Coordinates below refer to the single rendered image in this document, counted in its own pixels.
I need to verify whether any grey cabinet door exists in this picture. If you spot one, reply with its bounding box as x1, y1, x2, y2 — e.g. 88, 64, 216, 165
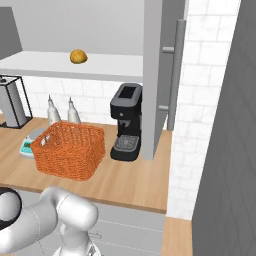
141, 0, 186, 161

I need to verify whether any orange woven basket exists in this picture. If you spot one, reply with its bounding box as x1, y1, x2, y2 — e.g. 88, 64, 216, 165
30, 121, 107, 182

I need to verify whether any round golden bread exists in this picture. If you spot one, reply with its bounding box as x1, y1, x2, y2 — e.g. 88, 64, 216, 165
69, 49, 89, 65

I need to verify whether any grey tall cabinet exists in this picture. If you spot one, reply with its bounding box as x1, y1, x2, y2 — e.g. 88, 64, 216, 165
191, 0, 256, 256

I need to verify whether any black coffee machine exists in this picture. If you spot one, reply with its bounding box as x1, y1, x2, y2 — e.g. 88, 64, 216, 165
109, 82, 143, 163

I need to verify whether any grey bottle with spout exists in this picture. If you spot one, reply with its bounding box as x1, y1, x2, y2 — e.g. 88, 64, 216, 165
66, 96, 83, 125
46, 94, 63, 128

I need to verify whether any teal kitchen scale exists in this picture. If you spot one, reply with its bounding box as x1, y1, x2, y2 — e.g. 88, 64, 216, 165
19, 127, 49, 160

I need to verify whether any grey base drawer front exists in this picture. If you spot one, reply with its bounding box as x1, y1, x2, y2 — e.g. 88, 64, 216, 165
18, 190, 167, 256

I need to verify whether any grey bar door handle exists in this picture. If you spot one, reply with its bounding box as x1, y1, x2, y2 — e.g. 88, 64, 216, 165
158, 19, 187, 132

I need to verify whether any grey open wall cabinet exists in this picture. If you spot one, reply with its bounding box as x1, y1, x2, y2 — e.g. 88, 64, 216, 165
0, 0, 145, 84

